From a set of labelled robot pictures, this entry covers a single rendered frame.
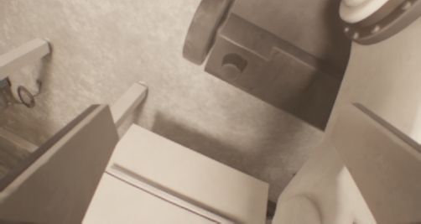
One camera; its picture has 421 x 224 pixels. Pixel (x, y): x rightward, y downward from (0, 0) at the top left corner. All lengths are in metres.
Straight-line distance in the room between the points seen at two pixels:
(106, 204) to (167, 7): 0.56
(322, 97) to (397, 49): 0.26
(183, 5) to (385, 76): 0.53
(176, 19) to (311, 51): 0.40
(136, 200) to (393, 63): 0.58
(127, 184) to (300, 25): 0.56
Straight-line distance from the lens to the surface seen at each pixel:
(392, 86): 0.24
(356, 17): 0.29
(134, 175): 0.63
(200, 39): 0.44
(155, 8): 0.70
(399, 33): 0.28
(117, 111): 0.75
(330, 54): 0.47
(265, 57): 0.42
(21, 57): 1.01
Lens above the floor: 0.58
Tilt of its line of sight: 47 degrees down
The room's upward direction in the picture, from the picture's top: 156 degrees counter-clockwise
